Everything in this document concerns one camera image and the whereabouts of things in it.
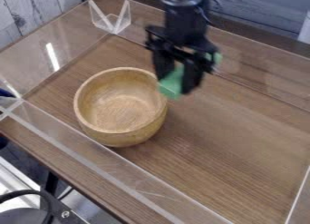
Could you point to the clear acrylic corner bracket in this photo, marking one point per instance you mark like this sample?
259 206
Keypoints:
109 23

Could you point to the green rectangular block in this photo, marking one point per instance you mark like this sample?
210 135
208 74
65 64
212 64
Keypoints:
170 85

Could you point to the blue object at left edge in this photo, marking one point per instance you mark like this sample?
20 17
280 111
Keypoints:
5 93

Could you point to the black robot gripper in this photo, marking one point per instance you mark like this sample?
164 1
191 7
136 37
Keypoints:
172 47

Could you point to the brown wooden bowl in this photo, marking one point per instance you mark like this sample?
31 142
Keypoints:
119 107

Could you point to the black metal table leg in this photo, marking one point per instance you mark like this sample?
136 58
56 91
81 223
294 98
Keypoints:
51 183

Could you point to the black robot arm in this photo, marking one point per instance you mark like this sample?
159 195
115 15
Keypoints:
186 16

